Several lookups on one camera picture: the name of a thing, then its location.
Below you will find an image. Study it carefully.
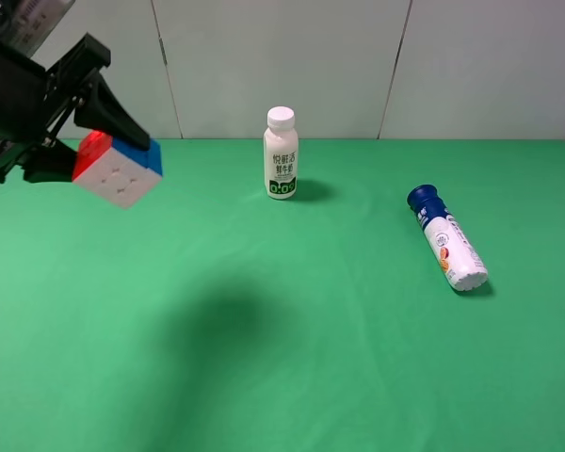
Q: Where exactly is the white milk bottle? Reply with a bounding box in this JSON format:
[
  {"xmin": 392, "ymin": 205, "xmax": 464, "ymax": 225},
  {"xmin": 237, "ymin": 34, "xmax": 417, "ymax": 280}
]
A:
[{"xmin": 263, "ymin": 106, "xmax": 299, "ymax": 200}]

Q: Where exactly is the multicoloured puzzle cube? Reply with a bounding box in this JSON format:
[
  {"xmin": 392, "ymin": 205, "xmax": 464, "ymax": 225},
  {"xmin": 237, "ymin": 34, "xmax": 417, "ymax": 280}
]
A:
[{"xmin": 72, "ymin": 131, "xmax": 163, "ymax": 209}]

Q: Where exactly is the white tube with blue cap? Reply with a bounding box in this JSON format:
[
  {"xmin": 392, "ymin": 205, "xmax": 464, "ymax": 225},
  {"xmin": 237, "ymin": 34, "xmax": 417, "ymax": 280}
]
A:
[{"xmin": 407, "ymin": 185, "xmax": 489, "ymax": 292}]

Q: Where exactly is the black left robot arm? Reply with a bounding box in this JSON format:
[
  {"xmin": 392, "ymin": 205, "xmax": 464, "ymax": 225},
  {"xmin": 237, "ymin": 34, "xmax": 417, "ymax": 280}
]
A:
[{"xmin": 0, "ymin": 1, "xmax": 150, "ymax": 184}]

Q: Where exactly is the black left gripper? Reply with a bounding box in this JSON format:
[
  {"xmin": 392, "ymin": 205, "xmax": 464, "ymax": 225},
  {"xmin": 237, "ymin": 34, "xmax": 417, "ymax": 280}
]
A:
[{"xmin": 0, "ymin": 34, "xmax": 150, "ymax": 184}]

